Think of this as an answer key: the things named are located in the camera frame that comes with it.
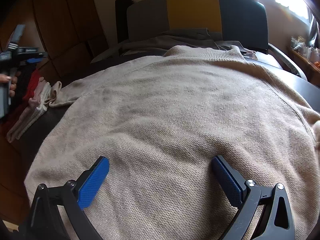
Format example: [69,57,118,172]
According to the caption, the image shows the window curtain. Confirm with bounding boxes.
[306,16,319,49]

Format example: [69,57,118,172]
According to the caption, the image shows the beige knit sweater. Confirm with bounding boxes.
[24,46,319,239]

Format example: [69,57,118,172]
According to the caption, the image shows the wooden shelf with clutter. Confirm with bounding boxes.
[288,36,319,87]

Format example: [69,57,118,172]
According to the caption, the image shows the red garment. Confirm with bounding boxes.
[23,69,44,102]

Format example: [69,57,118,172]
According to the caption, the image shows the white pink folded clothes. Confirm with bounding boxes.
[7,78,62,142]

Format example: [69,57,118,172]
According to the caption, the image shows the grey yellow blue chair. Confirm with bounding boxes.
[127,0,306,79]

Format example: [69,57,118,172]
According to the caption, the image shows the person's left hand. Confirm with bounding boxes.
[0,72,21,98]

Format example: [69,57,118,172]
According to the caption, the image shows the grey cloth on chair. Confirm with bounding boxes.
[92,28,258,63]

